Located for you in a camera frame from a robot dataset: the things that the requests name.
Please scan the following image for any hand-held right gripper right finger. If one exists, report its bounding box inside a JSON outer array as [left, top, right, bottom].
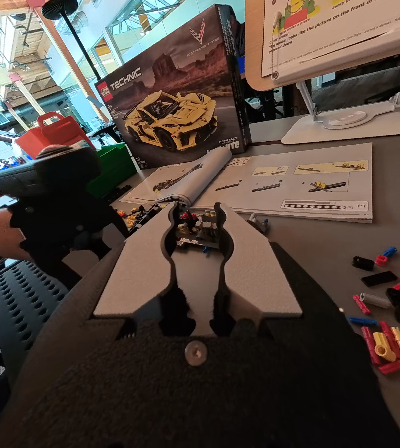
[[210, 202, 303, 336]]

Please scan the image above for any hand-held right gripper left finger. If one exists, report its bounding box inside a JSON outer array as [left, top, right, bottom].
[[93, 201, 195, 336]]

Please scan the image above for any lego car chassis assembly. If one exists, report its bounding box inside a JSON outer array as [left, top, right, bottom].
[[128, 203, 271, 253]]

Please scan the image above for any pile of small lego pins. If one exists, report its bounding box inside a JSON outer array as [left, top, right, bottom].
[[349, 245, 400, 376]]

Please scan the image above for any lego instruction booklet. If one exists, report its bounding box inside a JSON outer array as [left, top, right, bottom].
[[119, 142, 374, 224]]

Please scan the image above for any lego set box yellow car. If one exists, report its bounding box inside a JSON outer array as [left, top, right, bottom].
[[94, 3, 253, 170]]

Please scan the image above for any red plastic box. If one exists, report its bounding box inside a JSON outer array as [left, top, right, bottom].
[[15, 111, 97, 160]]

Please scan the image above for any green plastic bin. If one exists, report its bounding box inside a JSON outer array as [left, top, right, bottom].
[[88, 142, 134, 200]]

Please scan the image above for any black floor lamp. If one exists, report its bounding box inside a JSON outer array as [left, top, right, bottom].
[[40, 0, 102, 81]]

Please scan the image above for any wooden document stand white base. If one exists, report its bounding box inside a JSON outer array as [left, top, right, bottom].
[[244, 0, 400, 146]]

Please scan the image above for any printed paper sheet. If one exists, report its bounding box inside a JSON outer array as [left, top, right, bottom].
[[261, 0, 400, 83]]

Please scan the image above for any small black lego frame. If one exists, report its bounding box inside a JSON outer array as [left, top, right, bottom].
[[106, 184, 133, 203]]

